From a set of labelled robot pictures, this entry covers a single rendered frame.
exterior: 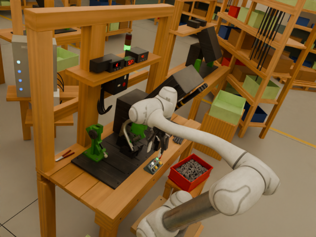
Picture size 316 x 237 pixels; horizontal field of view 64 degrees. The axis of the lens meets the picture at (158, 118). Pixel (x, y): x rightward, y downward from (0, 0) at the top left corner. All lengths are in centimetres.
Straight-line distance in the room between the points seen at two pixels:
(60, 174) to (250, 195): 135
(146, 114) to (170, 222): 53
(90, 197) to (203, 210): 90
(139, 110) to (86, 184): 87
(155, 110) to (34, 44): 73
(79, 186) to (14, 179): 144
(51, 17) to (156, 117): 75
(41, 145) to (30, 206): 121
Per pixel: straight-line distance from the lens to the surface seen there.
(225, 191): 96
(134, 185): 188
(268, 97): 455
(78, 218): 279
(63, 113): 193
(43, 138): 177
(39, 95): 160
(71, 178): 192
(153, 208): 179
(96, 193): 182
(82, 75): 176
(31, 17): 147
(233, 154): 115
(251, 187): 100
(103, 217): 173
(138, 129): 202
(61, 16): 153
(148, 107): 118
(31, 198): 300
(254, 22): 478
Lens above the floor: 226
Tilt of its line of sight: 31 degrees down
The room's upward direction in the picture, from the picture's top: 13 degrees clockwise
